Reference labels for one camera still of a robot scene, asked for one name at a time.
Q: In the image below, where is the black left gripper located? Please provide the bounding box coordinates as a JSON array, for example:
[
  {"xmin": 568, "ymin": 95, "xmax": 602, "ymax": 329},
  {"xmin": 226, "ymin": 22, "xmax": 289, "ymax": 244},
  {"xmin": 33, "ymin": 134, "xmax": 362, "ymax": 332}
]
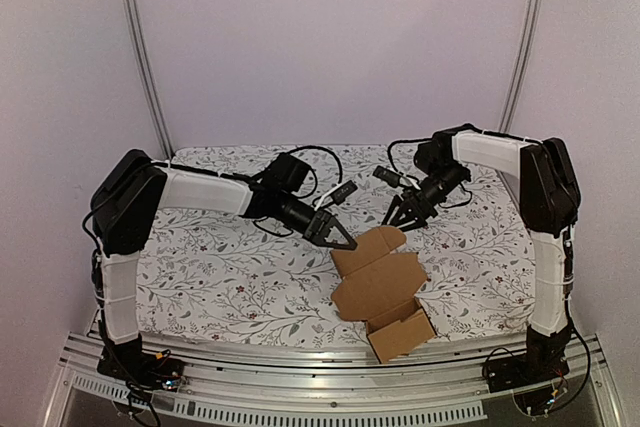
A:
[{"xmin": 275, "ymin": 191, "xmax": 356, "ymax": 250}]

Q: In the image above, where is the brown cardboard box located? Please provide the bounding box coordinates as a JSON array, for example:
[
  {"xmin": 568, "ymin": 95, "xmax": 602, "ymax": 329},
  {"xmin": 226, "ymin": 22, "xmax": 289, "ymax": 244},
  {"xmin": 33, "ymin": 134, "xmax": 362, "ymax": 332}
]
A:
[{"xmin": 331, "ymin": 225, "xmax": 436, "ymax": 364}]

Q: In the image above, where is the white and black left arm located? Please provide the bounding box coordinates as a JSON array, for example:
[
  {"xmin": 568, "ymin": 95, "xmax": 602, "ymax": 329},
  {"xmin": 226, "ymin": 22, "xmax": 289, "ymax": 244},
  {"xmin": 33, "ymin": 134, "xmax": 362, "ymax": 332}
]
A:
[{"xmin": 82, "ymin": 149, "xmax": 357, "ymax": 390}]

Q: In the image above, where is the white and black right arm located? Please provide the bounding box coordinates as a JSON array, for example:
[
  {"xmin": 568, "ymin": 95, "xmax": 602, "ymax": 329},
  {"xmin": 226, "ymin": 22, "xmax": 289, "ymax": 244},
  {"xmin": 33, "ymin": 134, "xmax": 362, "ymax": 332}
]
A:
[{"xmin": 374, "ymin": 123, "xmax": 581, "ymax": 392}]

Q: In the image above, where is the floral patterned table mat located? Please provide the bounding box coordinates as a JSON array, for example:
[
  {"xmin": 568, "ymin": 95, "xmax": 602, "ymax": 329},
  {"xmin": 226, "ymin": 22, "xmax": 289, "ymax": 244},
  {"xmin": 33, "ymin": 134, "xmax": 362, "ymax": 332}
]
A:
[{"xmin": 136, "ymin": 166, "xmax": 535, "ymax": 349}]

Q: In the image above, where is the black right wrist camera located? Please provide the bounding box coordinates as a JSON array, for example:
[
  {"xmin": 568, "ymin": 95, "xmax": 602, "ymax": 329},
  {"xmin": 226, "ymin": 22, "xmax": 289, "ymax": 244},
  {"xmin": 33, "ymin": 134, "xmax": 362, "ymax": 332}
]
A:
[{"xmin": 373, "ymin": 166, "xmax": 418, "ymax": 188}]

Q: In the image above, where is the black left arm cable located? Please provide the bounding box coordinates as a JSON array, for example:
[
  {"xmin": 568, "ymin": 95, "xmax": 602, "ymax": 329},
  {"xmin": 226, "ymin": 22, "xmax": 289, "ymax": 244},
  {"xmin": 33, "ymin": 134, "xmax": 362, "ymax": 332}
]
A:
[{"xmin": 292, "ymin": 145, "xmax": 346, "ymax": 188}]

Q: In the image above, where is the aluminium front rail base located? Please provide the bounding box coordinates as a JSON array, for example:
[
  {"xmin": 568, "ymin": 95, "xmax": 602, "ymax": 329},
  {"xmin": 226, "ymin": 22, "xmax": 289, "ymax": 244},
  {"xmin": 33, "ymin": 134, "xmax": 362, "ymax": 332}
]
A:
[{"xmin": 43, "ymin": 333, "xmax": 627, "ymax": 426}]

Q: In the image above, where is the right aluminium frame post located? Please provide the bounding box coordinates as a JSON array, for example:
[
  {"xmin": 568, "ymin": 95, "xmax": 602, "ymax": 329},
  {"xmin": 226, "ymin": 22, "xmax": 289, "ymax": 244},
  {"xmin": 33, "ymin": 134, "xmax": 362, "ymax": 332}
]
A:
[{"xmin": 498, "ymin": 0, "xmax": 542, "ymax": 134}]

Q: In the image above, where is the aluminium frame post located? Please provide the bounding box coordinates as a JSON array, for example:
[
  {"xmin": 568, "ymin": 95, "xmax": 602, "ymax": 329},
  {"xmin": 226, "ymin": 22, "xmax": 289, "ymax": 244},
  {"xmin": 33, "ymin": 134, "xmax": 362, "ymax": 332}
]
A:
[
  {"xmin": 122, "ymin": 0, "xmax": 175, "ymax": 158},
  {"xmin": 498, "ymin": 0, "xmax": 542, "ymax": 134}
]

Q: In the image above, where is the left aluminium frame post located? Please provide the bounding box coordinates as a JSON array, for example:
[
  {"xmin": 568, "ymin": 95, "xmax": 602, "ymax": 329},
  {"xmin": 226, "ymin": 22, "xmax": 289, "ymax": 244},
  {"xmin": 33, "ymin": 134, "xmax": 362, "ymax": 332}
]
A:
[{"xmin": 122, "ymin": 0, "xmax": 175, "ymax": 158}]

